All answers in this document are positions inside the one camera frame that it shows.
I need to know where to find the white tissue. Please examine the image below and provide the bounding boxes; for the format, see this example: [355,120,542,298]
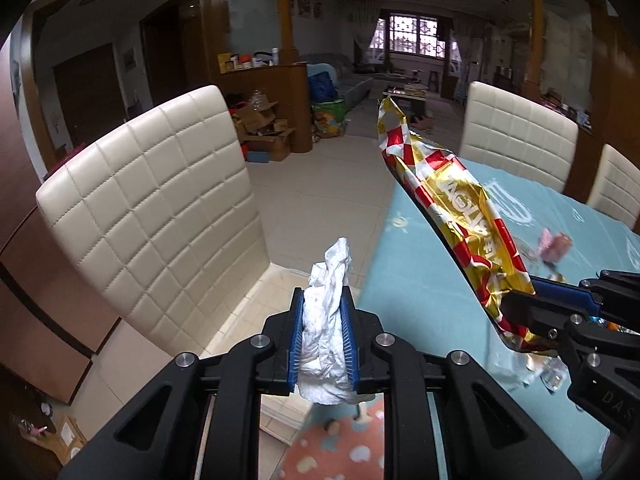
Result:
[296,237,358,405]

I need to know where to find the gold red checkered snack wrapper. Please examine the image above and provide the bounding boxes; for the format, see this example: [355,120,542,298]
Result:
[376,98,558,356]

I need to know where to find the pink crumpled paper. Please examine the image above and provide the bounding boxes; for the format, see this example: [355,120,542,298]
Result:
[537,228,573,264]

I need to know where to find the light blue patterned tablecloth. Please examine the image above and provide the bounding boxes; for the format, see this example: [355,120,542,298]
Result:
[357,162,639,479]

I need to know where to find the far cream quilted chair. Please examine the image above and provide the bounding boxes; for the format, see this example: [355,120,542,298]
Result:
[587,144,640,230]

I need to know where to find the cream quilted chair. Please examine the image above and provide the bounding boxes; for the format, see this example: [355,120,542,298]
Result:
[587,144,640,230]
[36,86,270,354]
[460,81,578,192]

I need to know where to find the near cream quilted chair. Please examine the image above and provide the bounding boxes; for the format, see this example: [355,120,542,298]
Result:
[36,86,270,354]

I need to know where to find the middle cream quilted chair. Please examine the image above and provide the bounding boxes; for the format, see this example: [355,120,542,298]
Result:
[460,81,578,192]

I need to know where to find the pile of cardboard boxes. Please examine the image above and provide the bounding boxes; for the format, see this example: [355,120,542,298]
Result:
[230,90,295,164]

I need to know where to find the colourful green shopping bag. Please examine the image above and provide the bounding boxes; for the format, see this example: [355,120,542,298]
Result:
[311,99,346,139]

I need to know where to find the low coffee table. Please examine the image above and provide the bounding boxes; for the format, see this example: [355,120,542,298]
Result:
[382,86,426,116]

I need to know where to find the grey sofa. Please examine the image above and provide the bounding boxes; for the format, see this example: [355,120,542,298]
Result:
[300,53,373,112]

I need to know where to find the brown wooden cabinet counter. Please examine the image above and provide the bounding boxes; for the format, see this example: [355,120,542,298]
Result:
[216,62,314,153]

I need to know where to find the barred window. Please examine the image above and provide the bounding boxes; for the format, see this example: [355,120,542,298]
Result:
[368,14,446,63]

